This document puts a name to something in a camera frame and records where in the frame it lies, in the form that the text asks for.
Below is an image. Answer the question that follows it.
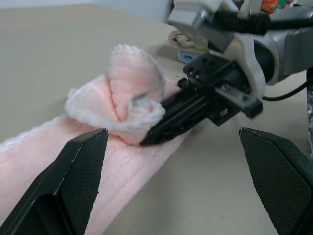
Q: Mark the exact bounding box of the grey patterned cloth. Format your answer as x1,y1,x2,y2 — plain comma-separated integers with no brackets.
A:
305,87,313,157

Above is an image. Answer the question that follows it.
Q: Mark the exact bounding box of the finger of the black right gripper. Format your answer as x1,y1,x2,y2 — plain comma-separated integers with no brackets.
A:
160,85,214,116
139,97,216,148

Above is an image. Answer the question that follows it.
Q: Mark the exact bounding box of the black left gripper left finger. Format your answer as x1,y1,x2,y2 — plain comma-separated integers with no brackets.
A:
0,128,109,235

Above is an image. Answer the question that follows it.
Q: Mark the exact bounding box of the pink towel with swan embroidery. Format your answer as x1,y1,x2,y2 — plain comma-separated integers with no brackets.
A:
0,44,194,235

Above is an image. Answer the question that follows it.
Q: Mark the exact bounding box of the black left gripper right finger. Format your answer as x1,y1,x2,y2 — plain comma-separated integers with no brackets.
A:
239,127,313,235

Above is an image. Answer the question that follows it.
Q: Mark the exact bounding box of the white object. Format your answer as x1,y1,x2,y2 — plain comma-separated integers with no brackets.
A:
168,29,209,53

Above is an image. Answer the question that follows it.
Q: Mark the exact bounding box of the colourful background object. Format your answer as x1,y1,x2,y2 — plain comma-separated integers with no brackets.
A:
259,0,295,13

